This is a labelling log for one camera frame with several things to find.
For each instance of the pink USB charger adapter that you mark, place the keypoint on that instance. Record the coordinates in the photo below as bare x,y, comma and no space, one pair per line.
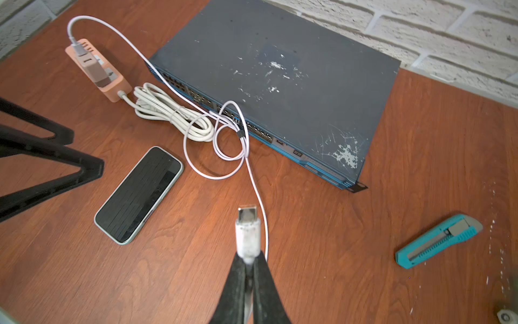
93,70

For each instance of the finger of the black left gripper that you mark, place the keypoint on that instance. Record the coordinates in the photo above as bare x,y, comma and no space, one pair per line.
61,134
90,169

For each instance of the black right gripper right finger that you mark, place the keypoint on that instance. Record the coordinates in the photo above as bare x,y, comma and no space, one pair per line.
267,305

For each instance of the grey blue network switch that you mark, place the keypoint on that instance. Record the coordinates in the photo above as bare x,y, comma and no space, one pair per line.
309,93

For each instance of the smartphone with green case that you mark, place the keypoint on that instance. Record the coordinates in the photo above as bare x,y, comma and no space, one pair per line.
125,212

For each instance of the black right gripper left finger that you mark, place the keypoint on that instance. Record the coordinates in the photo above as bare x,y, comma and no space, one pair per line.
231,305

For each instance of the pink power strip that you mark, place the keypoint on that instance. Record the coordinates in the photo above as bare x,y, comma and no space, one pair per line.
118,83

